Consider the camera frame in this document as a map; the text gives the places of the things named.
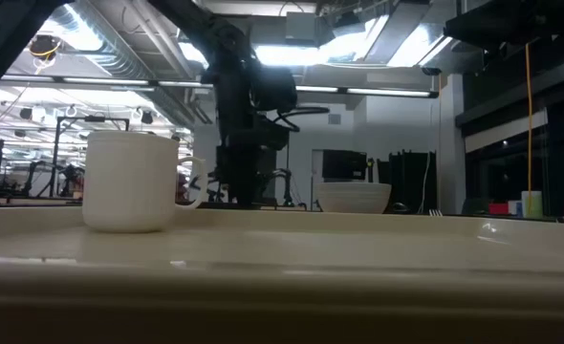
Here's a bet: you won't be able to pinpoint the long ceiling light tube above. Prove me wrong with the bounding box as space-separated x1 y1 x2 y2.
0 75 214 90
294 84 440 99

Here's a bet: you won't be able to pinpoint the white ceramic mug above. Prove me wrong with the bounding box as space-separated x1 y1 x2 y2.
81 130 208 234

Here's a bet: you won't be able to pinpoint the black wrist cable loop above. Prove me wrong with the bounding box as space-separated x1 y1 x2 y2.
274 105 331 134

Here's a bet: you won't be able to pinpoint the pale green cylindrical container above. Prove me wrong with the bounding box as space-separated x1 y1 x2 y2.
521 190 544 219

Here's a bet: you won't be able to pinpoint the silver ventilation duct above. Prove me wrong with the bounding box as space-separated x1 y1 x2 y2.
47 0 187 80

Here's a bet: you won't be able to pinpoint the black upright panels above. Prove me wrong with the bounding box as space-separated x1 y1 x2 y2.
376 150 439 215

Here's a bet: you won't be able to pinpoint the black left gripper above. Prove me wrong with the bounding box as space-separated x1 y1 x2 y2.
214 124 293 207

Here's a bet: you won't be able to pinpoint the thin white hanging cable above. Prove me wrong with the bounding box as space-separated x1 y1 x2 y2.
418 152 432 215

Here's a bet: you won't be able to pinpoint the grey ceiling box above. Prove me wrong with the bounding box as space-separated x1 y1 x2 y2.
285 11 317 42

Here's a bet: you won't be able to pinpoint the white ribbed bowl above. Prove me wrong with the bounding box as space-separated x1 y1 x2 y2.
314 182 393 215

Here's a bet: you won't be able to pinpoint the beige plastic serving tray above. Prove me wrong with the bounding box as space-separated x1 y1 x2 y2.
0 204 564 344

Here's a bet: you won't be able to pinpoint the black computer monitor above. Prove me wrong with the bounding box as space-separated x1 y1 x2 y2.
321 149 368 182

